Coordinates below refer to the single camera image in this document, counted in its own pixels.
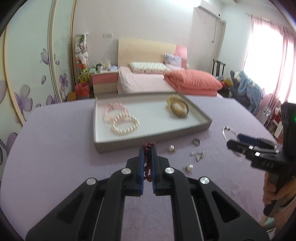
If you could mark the wardrobe with purple flowers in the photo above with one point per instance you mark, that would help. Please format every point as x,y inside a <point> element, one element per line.
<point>36,64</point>

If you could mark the folded coral duvet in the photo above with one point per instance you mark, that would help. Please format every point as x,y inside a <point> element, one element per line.
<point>193,82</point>

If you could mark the pink window curtain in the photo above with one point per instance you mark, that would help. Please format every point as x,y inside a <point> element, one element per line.
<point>270,62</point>

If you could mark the purple patterned pillow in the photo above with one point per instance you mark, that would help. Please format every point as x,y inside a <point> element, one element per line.
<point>173,60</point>

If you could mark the bed with pink sheet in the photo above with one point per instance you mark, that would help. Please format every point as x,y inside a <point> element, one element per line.
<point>129,82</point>

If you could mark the person's right hand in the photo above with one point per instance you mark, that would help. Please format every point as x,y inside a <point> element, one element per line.
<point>287,207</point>

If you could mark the white floral pillow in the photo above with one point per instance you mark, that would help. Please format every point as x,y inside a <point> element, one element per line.
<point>149,67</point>

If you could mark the thin silver bangle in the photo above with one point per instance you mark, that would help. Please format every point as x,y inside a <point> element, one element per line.
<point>228,133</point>

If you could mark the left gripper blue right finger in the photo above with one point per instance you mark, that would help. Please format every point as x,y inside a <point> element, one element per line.
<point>200,209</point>

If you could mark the grey cardboard tray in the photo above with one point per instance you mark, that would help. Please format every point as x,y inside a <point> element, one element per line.
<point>129,120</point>

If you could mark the clear tube of plush toys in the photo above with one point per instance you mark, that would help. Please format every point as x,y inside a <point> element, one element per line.
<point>81,58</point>

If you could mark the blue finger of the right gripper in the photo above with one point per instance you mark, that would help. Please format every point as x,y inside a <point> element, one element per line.
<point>255,141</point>
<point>245,149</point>

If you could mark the white wall air conditioner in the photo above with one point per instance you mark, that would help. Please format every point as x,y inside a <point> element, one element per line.
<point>213,8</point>

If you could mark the red waste bin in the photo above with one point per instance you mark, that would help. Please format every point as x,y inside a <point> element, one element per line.
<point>82,90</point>

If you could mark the pearl pendant with gold loop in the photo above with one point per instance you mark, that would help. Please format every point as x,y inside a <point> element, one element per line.
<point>171,148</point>

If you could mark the purple textured table cloth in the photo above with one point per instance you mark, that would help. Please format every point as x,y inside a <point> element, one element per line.
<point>54,153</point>

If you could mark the yellow wrist watch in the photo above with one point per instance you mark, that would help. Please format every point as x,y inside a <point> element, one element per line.
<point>177,106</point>

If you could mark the dark wooden chair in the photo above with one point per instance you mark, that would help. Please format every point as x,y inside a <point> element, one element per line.
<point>218,68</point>

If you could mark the beige and pink headboard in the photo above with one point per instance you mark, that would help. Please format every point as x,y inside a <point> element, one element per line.
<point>137,50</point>

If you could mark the pink bedside table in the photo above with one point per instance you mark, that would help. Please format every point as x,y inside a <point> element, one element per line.
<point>105,82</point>

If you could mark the blue clothes pile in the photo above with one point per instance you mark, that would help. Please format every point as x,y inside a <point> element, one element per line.
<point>253,92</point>

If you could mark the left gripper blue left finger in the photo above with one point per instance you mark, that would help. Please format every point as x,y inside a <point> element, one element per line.
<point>94,210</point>

